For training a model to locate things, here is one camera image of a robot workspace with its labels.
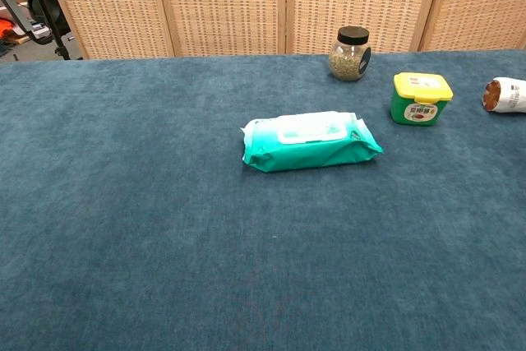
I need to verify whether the black tripod stand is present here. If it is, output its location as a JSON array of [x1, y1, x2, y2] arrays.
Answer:
[[16, 0, 84, 61]]

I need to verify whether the grey metal frame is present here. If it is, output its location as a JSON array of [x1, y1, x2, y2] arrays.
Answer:
[[0, 0, 36, 42]]

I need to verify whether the blue velvet table cloth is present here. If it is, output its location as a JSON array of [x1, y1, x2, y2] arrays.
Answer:
[[0, 49, 526, 351]]

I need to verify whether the green tub yellow lid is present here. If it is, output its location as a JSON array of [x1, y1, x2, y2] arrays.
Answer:
[[389, 72, 454, 127]]

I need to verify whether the glass spice jar black lid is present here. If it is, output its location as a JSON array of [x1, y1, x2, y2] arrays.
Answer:
[[328, 25, 372, 82]]

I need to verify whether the teal wet wipes pack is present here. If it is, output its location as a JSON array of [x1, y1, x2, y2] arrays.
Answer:
[[240, 110, 384, 173]]

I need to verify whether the wicker folding screen wooden frame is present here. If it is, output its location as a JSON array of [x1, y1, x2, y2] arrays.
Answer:
[[39, 0, 526, 59]]

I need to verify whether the white label brown drink bottle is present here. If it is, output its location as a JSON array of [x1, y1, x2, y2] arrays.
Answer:
[[482, 76, 526, 114]]

